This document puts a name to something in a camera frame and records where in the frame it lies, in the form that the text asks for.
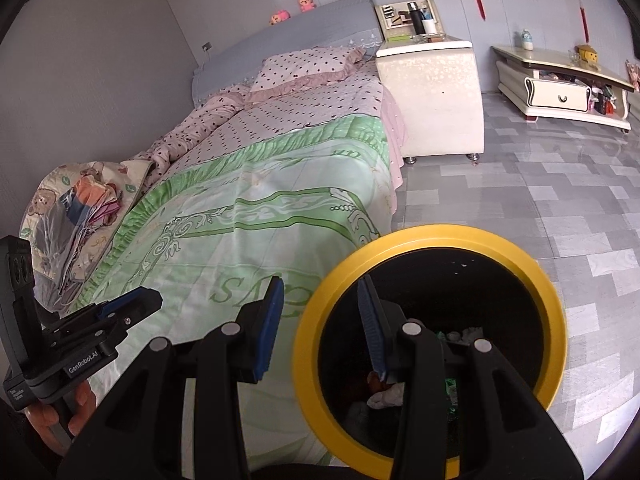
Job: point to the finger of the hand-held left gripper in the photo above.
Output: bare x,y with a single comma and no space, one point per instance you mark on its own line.
125,326
145,300

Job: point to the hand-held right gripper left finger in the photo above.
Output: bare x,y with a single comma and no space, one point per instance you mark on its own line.
267,335

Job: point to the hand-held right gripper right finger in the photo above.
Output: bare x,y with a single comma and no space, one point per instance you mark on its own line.
372,330

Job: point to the yellow rimmed trash bin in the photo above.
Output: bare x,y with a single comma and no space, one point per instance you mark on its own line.
435,237

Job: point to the person's left forearm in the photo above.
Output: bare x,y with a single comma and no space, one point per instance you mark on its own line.
15,450

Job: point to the person's left hand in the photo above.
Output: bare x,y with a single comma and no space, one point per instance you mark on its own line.
80,402

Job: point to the clear bag of clothes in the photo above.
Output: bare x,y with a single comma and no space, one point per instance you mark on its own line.
75,210

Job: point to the green printed bedspread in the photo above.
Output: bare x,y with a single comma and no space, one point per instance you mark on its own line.
250,220

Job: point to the bear printed quilt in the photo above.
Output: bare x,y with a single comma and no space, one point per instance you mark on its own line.
55,172

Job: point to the rumpled pink polka dot quilt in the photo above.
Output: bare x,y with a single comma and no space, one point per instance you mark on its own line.
200,130

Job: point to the flat pink polka dot sheet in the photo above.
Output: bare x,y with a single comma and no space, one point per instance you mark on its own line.
310,115

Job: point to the white nightstand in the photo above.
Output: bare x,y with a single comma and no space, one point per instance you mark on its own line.
430,100

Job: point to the pink polka dot pillow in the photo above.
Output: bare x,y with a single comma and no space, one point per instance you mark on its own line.
305,67

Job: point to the green flat box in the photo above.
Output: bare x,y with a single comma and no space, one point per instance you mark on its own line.
400,37

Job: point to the glass dish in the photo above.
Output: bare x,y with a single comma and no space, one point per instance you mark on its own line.
434,37

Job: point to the white TV cabinet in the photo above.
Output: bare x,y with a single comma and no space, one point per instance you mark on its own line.
557,95

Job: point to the white cup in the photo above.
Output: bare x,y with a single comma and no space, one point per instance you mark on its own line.
430,26

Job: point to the black thermos bottle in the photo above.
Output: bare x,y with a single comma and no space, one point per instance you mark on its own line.
415,20

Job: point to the small red and black items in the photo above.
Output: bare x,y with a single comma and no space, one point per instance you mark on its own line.
605,100

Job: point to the white round bottle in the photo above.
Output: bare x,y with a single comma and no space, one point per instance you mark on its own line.
525,39

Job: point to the yellow toy figure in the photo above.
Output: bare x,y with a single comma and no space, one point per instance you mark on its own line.
587,54

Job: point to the pink doll figure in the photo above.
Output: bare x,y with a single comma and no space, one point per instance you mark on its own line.
634,70

